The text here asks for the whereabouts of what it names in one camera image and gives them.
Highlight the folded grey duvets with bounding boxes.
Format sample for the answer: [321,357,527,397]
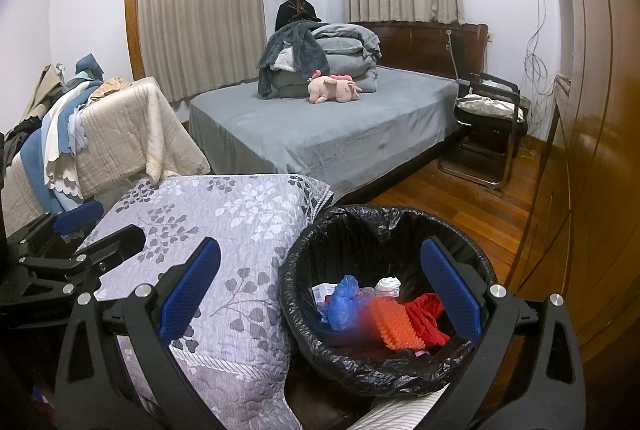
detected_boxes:
[270,23,382,98]

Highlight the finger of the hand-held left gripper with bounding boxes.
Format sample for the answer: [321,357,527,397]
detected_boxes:
[5,199,105,256]
[15,224,147,296]

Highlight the peach cloth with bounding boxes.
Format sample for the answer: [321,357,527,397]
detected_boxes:
[90,77,132,101]

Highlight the olive cloth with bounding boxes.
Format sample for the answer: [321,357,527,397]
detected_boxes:
[20,63,66,121]

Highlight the wooden window frame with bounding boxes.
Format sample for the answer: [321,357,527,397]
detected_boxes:
[122,0,146,81]

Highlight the grey floral quilt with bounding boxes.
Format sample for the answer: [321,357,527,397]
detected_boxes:
[75,174,335,430]

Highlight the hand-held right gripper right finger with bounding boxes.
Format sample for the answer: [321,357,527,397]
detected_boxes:
[420,237,587,430]

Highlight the white chair cushion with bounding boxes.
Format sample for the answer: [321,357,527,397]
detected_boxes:
[457,94,526,121]

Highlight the beige quilt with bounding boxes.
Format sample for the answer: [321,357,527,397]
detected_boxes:
[0,78,211,221]

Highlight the white striped cloth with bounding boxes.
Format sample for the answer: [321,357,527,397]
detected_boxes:
[350,382,456,430]

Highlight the bin with black bag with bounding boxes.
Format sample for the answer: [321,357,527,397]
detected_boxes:
[279,205,498,398]

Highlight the dark hanging coat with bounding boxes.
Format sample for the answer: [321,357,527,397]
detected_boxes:
[276,0,322,31]

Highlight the dark grey fleece blanket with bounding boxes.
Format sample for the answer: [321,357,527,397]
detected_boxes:
[257,21,331,100]

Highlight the dark clothes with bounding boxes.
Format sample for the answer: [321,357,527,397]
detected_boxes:
[0,115,43,156]

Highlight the orange spiky mat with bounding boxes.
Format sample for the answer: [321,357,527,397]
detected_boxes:
[370,297,426,351]

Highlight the blue white scalloped blanket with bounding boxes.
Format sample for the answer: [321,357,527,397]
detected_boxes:
[20,53,106,216]

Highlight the bed with grey sheet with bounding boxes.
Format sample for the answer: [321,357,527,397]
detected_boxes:
[187,65,473,206]

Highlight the dark wooden headboard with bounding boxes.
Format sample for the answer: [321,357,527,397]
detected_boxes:
[357,21,489,84]

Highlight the pink plush toy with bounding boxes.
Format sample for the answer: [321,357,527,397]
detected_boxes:
[306,70,362,105]

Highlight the blue plastic bag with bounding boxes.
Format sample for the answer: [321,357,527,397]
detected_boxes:
[320,275,373,331]

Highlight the brown wooden wardrobe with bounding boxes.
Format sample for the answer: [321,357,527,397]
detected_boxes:
[505,0,640,351]

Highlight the small white box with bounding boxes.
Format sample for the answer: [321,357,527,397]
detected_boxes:
[312,283,341,308]

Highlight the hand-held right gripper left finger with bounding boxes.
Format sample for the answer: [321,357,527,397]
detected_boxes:
[54,237,236,430]

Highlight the red sock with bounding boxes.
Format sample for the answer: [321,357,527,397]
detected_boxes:
[404,293,451,347]

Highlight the white charging cable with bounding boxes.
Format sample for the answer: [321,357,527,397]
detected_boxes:
[444,29,463,81]

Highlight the black folding chair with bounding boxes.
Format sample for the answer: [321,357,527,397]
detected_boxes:
[437,71,530,191]

